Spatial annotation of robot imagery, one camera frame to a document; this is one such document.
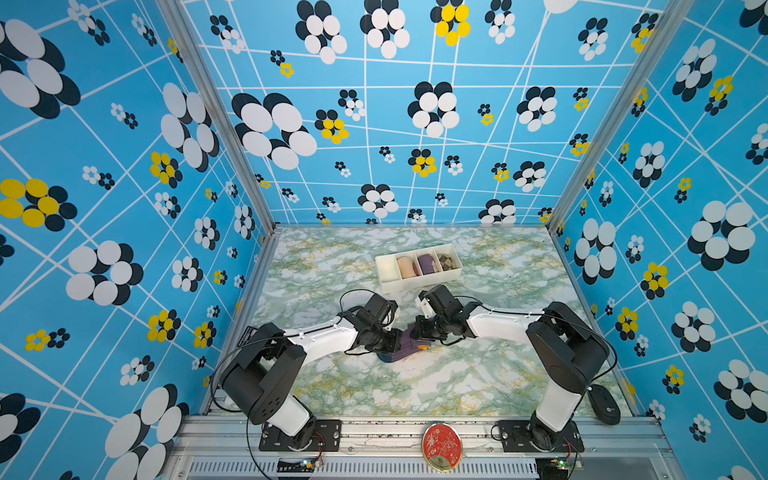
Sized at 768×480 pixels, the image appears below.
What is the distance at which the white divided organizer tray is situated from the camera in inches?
39.8

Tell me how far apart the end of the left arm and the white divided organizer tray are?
23cm

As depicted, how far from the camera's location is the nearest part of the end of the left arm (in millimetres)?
677

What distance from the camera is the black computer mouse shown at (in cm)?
77
